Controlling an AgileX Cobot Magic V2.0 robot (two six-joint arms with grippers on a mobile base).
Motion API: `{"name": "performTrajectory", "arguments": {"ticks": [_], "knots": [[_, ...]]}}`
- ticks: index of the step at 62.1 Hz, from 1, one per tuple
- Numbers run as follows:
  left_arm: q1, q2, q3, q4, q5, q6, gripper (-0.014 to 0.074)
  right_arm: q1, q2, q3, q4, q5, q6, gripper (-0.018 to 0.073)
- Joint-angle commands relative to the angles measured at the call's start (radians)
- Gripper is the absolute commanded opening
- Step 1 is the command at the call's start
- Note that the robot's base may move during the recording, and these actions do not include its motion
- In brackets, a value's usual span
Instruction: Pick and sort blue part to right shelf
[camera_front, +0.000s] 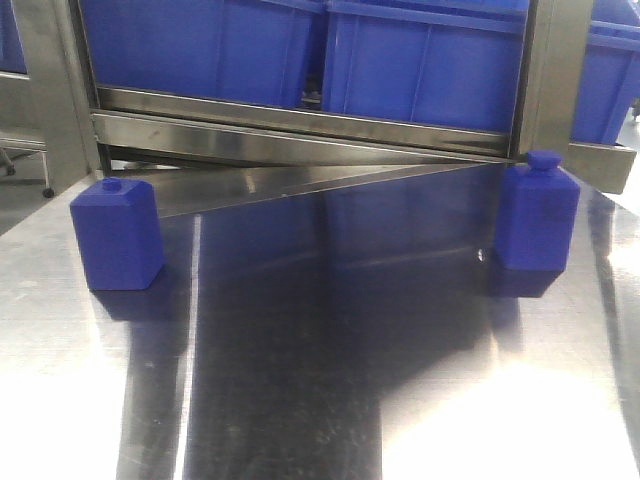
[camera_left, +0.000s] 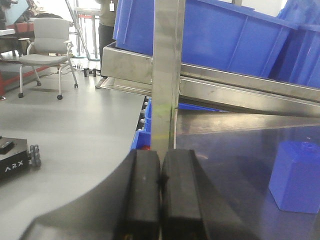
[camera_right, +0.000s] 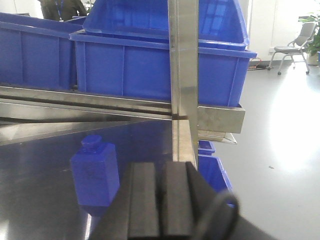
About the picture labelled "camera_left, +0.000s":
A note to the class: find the blue plastic bin right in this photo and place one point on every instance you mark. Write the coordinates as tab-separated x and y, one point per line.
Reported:
299	59

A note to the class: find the person in olive shirt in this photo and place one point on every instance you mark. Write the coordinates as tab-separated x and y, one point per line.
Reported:
107	18

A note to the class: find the blue bin lower shelf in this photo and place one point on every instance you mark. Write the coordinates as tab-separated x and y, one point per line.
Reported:
142	135

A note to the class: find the black ARX robot base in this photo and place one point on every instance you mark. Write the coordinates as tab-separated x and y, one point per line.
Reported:
16	156

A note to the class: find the blue plastic bin left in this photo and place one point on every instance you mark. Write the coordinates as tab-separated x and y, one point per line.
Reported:
216	34

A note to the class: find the stainless steel shelf rack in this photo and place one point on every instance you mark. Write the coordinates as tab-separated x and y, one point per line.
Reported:
191	100

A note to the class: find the blue hexagonal plastic part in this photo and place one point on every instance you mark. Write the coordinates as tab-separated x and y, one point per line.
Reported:
295	178

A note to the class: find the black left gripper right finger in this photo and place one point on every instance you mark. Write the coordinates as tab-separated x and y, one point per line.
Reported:
193	208

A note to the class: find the grey office chair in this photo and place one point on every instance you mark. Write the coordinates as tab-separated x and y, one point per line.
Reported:
50	48

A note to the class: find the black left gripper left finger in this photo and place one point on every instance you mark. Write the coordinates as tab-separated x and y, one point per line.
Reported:
124	206

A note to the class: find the blue plastic bin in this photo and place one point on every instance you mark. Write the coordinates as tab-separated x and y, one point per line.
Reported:
299	59
216	34

